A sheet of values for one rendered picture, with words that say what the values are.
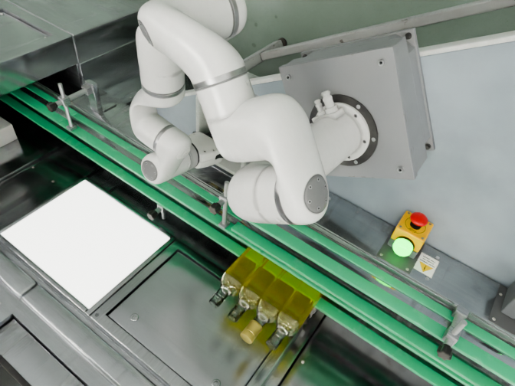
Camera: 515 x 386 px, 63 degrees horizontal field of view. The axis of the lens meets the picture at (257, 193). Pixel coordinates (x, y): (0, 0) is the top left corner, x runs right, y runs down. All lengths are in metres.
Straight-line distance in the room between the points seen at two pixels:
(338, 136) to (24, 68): 1.12
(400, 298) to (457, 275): 0.15
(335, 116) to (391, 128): 0.11
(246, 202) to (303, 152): 0.13
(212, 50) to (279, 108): 0.13
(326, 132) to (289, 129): 0.21
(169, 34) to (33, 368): 0.92
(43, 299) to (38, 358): 0.15
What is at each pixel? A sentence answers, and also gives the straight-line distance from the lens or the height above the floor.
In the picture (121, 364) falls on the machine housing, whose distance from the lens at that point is 1.17.
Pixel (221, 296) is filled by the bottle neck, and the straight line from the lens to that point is 1.07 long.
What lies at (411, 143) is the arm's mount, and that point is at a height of 0.86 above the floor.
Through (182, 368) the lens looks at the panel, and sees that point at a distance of 1.14.
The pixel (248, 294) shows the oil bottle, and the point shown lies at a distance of 1.06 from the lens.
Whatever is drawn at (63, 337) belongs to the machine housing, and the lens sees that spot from 1.24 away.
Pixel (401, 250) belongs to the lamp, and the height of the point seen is 0.85.
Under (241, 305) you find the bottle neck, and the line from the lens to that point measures 1.06.
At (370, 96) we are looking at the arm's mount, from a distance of 0.83.
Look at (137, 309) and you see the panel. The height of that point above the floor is 1.22.
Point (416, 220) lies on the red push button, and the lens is 1.02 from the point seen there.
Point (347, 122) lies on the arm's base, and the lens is 0.83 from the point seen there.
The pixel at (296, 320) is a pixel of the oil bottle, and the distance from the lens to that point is 1.04.
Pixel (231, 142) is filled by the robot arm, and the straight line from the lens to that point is 0.62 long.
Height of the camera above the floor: 1.56
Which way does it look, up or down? 37 degrees down
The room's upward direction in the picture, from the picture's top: 133 degrees counter-clockwise
